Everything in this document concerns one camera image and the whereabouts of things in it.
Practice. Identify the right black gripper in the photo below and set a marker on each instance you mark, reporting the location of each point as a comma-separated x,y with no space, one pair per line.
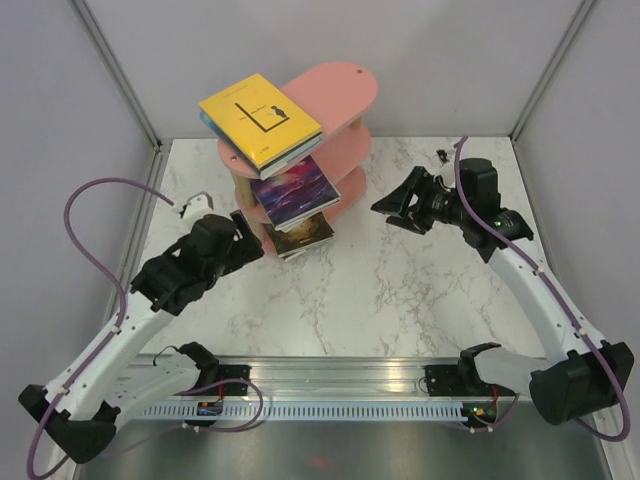
420,182

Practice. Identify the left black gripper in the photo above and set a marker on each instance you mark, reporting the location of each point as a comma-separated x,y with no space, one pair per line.
244,249

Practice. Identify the black Moon and Sixpence book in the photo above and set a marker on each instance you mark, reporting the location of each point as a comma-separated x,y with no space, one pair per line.
294,253

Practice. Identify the purple book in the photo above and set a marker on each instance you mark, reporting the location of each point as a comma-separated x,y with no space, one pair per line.
305,182

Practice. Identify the green fantasy cover book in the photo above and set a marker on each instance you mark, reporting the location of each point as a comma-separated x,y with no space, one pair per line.
309,231

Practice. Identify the blue 20000 Leagues book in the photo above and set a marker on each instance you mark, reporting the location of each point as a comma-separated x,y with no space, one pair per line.
295,150

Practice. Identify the yellow Little Prince book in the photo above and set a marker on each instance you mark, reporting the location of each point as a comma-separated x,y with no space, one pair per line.
260,119

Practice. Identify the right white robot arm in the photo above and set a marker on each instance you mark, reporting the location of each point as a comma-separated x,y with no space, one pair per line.
580,372

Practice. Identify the pink three-tier shelf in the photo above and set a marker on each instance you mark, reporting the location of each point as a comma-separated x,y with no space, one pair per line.
336,94

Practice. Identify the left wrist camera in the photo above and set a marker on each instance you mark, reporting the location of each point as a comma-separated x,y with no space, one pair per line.
196,207

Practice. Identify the aluminium rail base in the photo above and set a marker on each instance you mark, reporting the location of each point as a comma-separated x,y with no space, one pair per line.
334,377

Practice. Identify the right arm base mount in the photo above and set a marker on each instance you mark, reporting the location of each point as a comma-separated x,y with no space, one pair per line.
482,402

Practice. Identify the white slotted cable duct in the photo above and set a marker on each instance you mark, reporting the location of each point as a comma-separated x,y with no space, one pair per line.
243,411

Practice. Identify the aluminium frame post right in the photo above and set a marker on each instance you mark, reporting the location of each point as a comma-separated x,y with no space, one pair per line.
568,39

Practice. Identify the aluminium frame post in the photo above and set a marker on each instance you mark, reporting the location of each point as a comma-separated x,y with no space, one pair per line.
568,39
99,40

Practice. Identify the aluminium frame post left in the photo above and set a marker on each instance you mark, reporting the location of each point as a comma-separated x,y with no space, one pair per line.
99,40

